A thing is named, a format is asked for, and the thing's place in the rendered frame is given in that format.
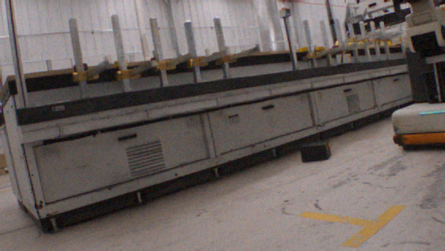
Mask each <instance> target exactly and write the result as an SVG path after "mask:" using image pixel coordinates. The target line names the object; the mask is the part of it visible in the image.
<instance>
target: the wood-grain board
mask: <svg viewBox="0 0 445 251"><path fill-rule="evenodd" d="M389 48H401V46H400V45H398V44H397V45H389ZM286 54H290V51H289V50H281V51H271V52H254V53H251V54H249V55H246V56H243V57H251V56H267V55H286ZM149 61H150V60H148V61H138V62H128V63H127V64H128V65H127V66H126V67H127V68H133V67H139V66H141V65H142V64H144V63H146V62H149ZM116 69H119V68H116V67H115V66H114V64H110V67H109V68H107V69H105V70H104V71H109V70H116ZM72 73H76V72H74V68H66V69H61V70H52V71H35V72H33V73H26V74H24V77H25V80H29V79H37V78H44V77H52V76H60V75H72ZM14 81H16V79H15V75H8V76H7V78H6V81H5V84H4V86H3V88H2V92H1V94H0V100H1V97H2V94H3V93H4V90H5V88H6V85H7V83H8V82H14Z"/></svg>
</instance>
